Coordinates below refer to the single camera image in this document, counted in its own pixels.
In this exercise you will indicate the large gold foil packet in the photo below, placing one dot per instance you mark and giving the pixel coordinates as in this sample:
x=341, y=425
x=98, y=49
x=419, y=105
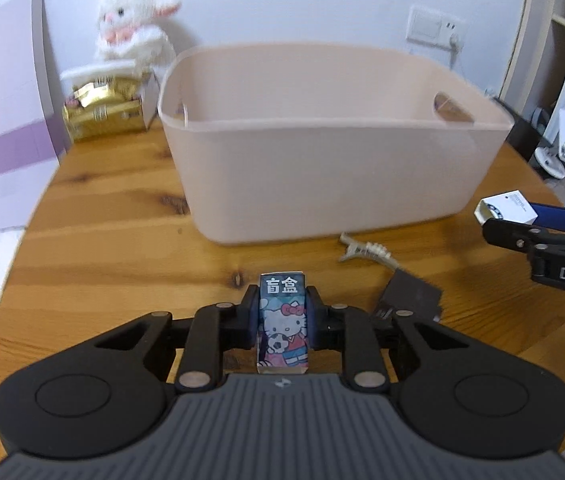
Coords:
x=105, y=119

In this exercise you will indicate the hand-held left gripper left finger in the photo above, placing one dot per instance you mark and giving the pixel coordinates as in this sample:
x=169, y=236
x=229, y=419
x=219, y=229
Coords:
x=255, y=322

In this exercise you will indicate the dark brown flat packet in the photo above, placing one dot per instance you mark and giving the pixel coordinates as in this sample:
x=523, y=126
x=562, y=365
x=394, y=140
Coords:
x=410, y=296

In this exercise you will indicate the cartoon cat printed small box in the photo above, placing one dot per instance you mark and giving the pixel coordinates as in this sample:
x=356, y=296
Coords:
x=282, y=325

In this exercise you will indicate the white plush lamb toy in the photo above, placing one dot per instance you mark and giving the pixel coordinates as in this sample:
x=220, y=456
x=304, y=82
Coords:
x=130, y=25

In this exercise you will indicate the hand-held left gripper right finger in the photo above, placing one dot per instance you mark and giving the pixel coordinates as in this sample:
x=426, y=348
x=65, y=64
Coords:
x=311, y=320

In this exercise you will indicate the pink plastic storage basket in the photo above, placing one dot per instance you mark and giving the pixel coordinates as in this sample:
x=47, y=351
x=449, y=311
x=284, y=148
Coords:
x=312, y=130

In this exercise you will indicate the beige hair claw clip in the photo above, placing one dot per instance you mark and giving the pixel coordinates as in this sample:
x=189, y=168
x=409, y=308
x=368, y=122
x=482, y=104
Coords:
x=365, y=251

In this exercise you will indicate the small white carton box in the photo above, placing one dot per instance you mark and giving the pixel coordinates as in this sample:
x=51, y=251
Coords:
x=504, y=207

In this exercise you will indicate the white stand with round base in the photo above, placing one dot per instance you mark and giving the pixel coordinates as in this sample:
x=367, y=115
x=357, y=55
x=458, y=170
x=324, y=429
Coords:
x=562, y=145

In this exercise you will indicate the purple and white board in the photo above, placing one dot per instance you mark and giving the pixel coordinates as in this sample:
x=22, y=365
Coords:
x=2, y=110

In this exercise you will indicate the gold foil snack packets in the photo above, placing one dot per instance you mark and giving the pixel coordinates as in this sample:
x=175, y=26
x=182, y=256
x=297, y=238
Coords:
x=107, y=97

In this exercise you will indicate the small gold foil packet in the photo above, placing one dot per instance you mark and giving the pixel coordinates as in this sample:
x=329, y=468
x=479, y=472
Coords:
x=105, y=91

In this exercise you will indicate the beige wooden shelf frame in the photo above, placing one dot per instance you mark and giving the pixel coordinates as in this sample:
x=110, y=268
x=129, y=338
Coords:
x=547, y=25

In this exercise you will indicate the white wall socket panel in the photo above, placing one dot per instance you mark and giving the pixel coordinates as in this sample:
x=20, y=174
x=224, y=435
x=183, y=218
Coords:
x=435, y=24

